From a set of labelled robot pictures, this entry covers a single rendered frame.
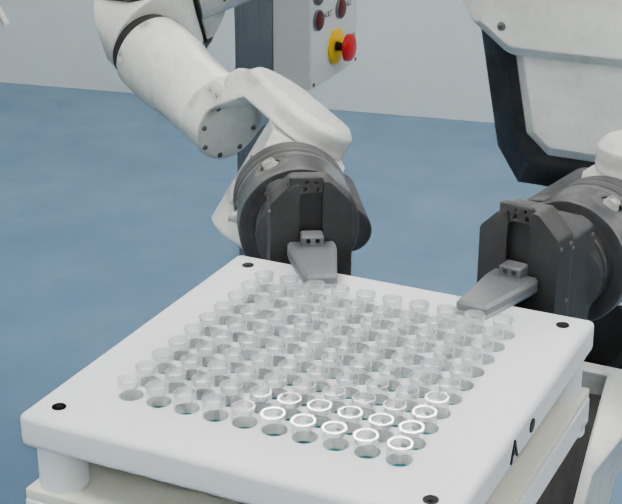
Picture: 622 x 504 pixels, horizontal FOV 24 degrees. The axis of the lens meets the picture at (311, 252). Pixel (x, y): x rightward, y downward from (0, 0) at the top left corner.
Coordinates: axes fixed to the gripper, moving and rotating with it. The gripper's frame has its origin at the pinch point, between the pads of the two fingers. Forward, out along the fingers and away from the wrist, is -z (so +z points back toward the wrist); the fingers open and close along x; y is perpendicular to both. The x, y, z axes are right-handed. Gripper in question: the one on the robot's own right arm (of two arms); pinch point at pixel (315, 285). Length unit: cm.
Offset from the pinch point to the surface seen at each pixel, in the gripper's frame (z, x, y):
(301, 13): 111, 6, -10
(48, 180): 318, 98, 41
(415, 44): 369, 72, -74
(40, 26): 418, 76, 49
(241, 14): 116, 7, -2
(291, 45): 112, 11, -9
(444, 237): 262, 98, -64
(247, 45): 115, 11, -3
